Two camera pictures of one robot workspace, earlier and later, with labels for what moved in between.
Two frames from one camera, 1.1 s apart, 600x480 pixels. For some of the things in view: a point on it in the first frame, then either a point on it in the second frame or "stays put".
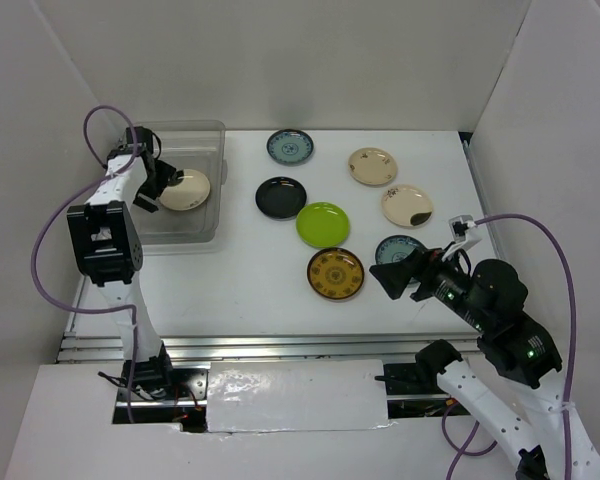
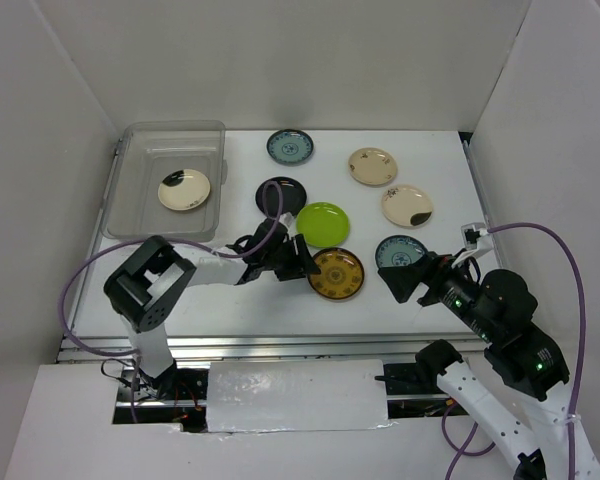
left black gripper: x=165 y=175 → x=300 y=264
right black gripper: x=422 y=264 stays put
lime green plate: x=322 y=224 stays put
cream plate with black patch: x=190 y=192 stays put
